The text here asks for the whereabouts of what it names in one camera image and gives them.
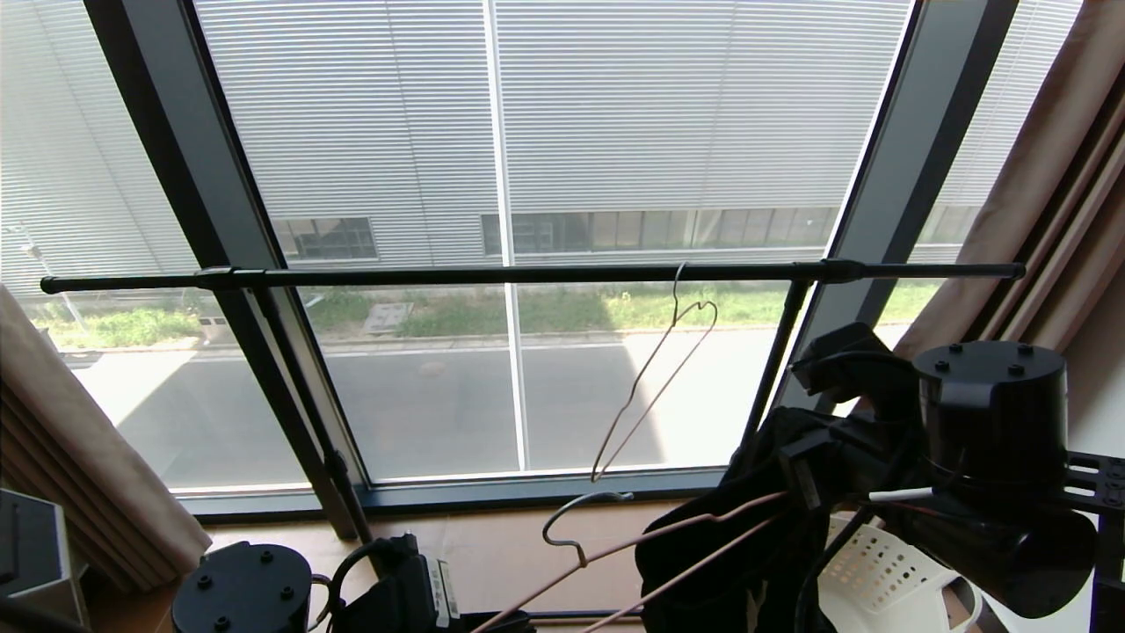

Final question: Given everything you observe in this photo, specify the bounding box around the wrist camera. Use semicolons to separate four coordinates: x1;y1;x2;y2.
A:
791;322;919;418
334;532;462;633

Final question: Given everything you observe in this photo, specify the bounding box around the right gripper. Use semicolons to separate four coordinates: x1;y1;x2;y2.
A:
778;413;919;520

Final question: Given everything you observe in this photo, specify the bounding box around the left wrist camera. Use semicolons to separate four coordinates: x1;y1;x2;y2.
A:
334;532;462;633

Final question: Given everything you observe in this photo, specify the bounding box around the pink clothes hanger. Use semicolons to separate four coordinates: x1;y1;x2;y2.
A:
591;262;719;483
470;491;792;633

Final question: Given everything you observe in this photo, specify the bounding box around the brown curtain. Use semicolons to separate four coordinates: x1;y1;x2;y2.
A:
892;0;1125;353
0;286;212;594

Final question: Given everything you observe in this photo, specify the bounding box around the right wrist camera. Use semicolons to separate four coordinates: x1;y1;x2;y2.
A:
791;322;919;418

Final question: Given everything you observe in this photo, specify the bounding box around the black garment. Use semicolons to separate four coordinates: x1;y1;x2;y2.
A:
635;406;845;633

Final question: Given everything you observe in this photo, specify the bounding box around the white laundry basket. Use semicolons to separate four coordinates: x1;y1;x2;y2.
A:
817;514;983;633

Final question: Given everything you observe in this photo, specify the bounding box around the black clothes rack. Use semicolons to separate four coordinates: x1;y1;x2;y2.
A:
40;259;1027;622

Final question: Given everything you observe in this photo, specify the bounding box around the window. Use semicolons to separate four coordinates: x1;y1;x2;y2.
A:
0;0;1086;520

